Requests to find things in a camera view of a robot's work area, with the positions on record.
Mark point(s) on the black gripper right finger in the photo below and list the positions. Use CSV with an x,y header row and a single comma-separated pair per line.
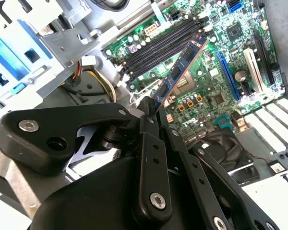
x,y
190,158

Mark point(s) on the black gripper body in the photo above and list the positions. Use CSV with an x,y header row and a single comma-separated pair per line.
x,y
98,203

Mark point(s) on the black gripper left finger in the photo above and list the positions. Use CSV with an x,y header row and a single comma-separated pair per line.
x,y
50,124

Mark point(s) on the blue RAM stick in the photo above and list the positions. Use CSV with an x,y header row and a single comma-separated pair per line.
x,y
180,72

